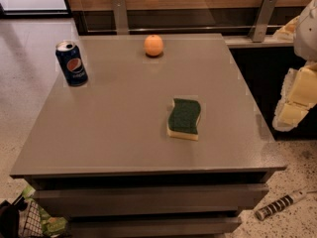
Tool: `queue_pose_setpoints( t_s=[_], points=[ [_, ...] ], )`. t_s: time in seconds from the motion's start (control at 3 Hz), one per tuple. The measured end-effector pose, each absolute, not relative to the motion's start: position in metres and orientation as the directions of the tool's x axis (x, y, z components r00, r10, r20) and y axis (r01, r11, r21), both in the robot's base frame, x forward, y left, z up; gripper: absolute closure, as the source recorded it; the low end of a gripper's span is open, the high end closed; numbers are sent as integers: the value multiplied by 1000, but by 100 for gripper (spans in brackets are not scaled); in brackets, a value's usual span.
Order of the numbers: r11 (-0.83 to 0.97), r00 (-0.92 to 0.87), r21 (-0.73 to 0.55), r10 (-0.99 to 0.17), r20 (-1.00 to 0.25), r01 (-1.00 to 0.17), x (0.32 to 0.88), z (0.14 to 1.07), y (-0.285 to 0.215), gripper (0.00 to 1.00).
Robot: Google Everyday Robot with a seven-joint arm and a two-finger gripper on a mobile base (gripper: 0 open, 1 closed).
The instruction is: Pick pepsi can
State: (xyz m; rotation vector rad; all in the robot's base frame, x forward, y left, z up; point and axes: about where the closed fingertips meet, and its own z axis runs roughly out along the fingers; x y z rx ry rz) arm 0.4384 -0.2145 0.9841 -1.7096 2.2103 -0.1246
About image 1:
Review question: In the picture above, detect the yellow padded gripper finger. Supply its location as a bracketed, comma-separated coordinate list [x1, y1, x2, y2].
[272, 62, 317, 132]

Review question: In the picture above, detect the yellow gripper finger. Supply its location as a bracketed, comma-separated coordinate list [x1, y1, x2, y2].
[273, 16, 299, 41]

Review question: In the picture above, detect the blue pepsi can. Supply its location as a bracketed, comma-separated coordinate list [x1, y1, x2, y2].
[55, 41, 88, 86]

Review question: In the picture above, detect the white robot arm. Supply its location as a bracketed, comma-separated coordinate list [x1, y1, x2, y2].
[272, 0, 317, 132]

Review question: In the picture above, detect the green yellow sponge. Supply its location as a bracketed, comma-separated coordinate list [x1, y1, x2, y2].
[167, 98, 201, 141]

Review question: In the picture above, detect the white power strip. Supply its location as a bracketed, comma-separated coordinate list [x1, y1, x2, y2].
[255, 189, 316, 221]

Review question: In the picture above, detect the orange fruit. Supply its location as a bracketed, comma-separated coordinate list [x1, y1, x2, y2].
[144, 35, 163, 57]

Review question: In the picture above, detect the grey drawer cabinet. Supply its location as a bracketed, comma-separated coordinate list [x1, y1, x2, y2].
[11, 34, 286, 238]

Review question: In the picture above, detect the green snack bag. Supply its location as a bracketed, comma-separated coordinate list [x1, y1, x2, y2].
[19, 185, 67, 238]

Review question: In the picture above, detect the right metal rail bracket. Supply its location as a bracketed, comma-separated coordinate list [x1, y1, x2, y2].
[249, 0, 277, 43]

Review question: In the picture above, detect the metal rail bracket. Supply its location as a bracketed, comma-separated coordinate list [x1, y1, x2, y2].
[249, 0, 277, 43]
[111, 0, 129, 35]

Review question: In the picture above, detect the horizontal metal rail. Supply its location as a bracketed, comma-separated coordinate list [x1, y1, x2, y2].
[87, 25, 281, 36]

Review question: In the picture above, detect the left metal rail bracket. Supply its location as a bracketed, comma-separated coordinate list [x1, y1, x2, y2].
[111, 0, 129, 35]

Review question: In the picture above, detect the black wire basket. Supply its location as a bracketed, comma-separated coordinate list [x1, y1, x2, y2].
[0, 195, 43, 238]

